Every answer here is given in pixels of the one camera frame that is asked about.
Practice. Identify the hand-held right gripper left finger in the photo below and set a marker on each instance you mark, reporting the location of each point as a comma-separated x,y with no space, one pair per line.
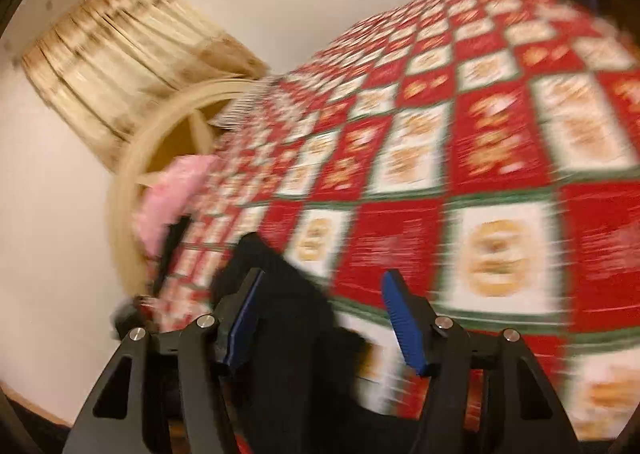
244,316

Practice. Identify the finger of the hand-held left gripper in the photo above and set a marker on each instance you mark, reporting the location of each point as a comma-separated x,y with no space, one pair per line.
172,254

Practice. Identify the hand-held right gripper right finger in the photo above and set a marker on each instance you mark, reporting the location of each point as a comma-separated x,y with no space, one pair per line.
405,329

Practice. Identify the black pants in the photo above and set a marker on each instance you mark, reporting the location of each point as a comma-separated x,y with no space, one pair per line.
295,334

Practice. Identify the pink cloth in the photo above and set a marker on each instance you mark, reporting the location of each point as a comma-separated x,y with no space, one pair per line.
167,199

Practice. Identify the curved wooden headboard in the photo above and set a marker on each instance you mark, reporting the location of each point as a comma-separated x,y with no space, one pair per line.
122,194

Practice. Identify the red checked printed blanket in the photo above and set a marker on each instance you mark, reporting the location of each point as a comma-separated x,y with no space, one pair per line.
500,159

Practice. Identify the beige pleated curtain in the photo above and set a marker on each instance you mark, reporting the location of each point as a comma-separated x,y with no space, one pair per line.
125,49

